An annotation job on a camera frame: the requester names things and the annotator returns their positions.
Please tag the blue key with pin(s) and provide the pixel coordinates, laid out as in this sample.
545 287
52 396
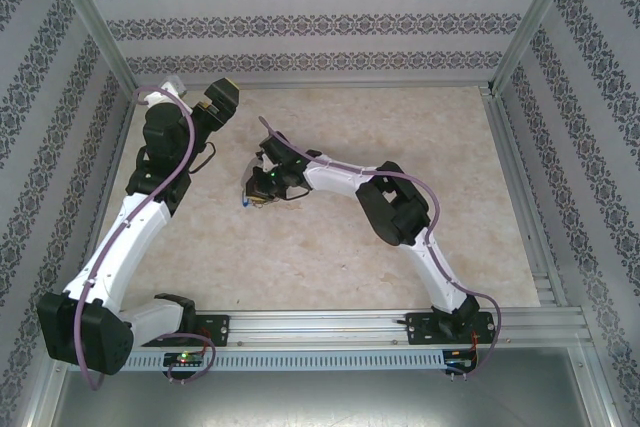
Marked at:
243 202

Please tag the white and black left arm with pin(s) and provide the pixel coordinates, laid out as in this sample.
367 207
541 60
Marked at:
120 242

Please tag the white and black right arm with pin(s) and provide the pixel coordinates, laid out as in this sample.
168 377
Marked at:
330 177

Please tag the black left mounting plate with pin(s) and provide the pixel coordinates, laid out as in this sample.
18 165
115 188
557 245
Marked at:
215 329

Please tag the black mounting plate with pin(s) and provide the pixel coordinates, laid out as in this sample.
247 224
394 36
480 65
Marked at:
420 329
215 329

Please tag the left circuit board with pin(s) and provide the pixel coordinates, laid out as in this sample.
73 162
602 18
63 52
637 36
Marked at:
182 358

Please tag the circuit board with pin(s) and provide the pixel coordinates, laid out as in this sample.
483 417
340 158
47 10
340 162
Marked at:
457 363
182 358

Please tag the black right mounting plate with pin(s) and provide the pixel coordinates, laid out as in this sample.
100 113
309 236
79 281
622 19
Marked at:
420 329

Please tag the grey metal panel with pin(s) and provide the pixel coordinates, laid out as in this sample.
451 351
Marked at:
320 402

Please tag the right circuit board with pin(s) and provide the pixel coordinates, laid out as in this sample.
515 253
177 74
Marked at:
457 363

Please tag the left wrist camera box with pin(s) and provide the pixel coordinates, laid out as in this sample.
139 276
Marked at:
172 86

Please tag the aluminium rear frame bar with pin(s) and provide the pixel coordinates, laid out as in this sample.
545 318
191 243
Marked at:
310 85

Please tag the aluminium left frame post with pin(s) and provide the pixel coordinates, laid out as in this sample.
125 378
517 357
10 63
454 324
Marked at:
90 22

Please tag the aluminium frame post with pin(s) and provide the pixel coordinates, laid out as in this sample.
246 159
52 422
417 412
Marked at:
90 22
537 22

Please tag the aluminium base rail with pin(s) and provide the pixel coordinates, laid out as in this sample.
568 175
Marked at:
320 327

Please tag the aluminium right side rail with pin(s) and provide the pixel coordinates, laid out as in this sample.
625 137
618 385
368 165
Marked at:
512 157

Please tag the aluminium right frame post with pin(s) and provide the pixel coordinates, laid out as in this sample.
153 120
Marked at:
537 22

